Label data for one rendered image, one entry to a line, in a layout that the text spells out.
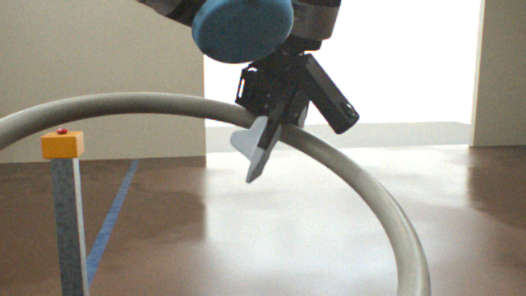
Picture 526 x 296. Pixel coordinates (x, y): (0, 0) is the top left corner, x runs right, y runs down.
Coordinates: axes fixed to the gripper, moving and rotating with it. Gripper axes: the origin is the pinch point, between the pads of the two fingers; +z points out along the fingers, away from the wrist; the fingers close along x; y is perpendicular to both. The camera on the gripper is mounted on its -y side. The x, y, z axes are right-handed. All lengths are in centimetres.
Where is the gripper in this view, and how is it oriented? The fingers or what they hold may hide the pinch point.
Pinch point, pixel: (275, 166)
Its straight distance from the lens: 68.1
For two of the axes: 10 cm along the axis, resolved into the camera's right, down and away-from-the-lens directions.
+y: -8.6, -4.0, 3.1
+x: -4.6, 3.5, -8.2
